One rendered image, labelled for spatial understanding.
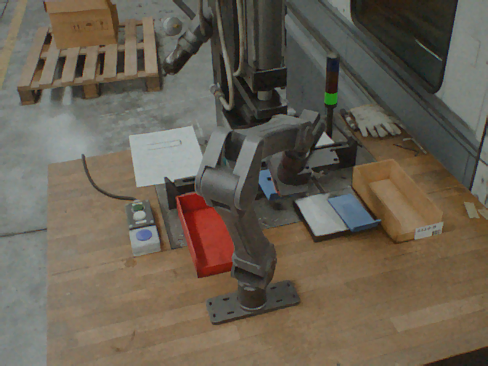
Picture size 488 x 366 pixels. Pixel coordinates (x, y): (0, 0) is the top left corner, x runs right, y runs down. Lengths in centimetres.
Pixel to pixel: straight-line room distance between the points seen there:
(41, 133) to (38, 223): 96
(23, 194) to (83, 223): 183
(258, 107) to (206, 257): 38
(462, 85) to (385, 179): 37
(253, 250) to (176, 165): 66
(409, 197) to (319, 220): 26
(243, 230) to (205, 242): 38
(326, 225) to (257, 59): 44
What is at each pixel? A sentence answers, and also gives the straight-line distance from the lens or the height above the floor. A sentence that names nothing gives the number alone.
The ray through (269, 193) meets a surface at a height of 100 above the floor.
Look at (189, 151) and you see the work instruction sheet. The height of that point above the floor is 90.
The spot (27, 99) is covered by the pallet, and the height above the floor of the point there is 4.
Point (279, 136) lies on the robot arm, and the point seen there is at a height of 129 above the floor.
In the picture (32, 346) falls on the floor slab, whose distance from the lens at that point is 251.
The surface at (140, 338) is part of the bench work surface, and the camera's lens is 122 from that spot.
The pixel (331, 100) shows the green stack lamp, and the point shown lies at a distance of 167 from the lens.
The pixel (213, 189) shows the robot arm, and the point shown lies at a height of 128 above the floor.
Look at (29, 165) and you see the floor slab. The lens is 359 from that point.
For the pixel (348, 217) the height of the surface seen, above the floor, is 92.
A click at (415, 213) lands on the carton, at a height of 91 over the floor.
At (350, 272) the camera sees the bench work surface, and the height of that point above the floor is 90.
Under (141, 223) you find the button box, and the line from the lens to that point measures 144.
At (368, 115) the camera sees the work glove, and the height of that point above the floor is 92.
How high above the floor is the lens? 183
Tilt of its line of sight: 36 degrees down
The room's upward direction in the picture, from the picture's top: 3 degrees counter-clockwise
